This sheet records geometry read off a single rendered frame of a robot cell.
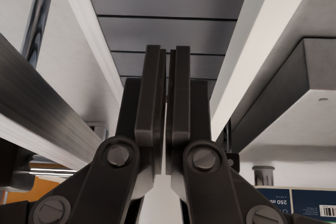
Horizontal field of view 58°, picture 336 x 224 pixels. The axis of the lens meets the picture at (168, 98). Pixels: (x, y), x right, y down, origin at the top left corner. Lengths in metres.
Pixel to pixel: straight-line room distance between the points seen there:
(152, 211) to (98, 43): 0.14
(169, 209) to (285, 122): 0.17
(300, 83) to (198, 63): 0.11
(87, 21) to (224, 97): 0.09
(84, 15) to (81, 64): 0.17
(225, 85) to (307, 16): 0.12
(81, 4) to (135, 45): 0.04
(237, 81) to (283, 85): 0.17
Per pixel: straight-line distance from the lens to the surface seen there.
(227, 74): 0.16
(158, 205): 0.26
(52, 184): 2.71
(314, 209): 0.67
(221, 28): 0.18
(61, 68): 0.37
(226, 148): 0.47
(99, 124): 0.56
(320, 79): 0.28
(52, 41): 0.31
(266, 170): 0.66
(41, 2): 0.24
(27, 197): 2.32
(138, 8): 0.16
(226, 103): 0.18
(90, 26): 0.19
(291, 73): 0.31
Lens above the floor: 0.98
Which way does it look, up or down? 21 degrees down
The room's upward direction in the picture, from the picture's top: 177 degrees counter-clockwise
